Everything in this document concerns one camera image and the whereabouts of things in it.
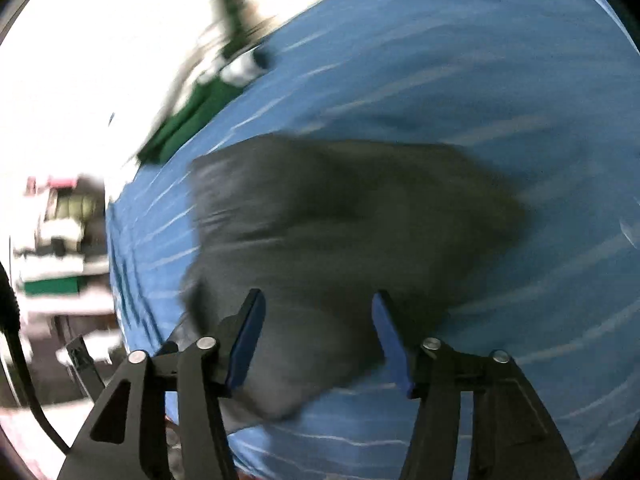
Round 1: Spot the blue striped bed sheet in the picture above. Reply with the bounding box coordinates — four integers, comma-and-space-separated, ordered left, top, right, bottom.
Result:
107, 0, 639, 479

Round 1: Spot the black leather jacket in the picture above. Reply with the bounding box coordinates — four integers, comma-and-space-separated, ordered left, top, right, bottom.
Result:
182, 134, 525, 432

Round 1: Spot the black cable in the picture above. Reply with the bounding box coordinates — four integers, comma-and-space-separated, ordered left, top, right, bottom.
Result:
0, 261, 72, 456

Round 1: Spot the green striped-cuff folded garment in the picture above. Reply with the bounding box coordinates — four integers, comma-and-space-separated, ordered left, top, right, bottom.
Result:
134, 0, 273, 166

